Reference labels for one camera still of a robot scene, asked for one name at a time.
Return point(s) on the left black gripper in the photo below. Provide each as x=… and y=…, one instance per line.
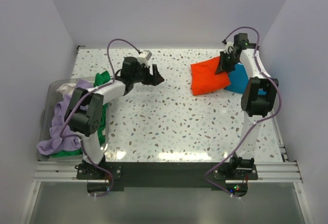
x=156, y=78

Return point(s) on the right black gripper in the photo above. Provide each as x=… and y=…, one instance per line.
x=222, y=67

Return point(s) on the orange t shirt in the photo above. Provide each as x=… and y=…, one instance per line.
x=204, y=79

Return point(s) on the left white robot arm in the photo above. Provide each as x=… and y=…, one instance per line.
x=85, y=108

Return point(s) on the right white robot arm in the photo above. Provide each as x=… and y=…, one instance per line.
x=257, y=102

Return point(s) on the folded blue t shirt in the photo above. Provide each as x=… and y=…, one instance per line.
x=238, y=79

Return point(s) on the white t shirt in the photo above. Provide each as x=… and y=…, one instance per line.
x=66, y=89

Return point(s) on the clear plastic bin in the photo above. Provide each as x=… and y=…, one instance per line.
x=53, y=98

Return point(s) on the lavender t shirt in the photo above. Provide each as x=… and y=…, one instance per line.
x=61, y=143

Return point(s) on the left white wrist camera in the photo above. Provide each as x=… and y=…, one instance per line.
x=144, y=57

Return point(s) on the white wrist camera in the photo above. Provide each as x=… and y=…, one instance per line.
x=229, y=47
x=144, y=57

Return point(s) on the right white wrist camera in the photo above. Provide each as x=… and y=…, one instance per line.
x=229, y=47

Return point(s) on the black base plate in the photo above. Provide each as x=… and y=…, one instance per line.
x=116, y=176

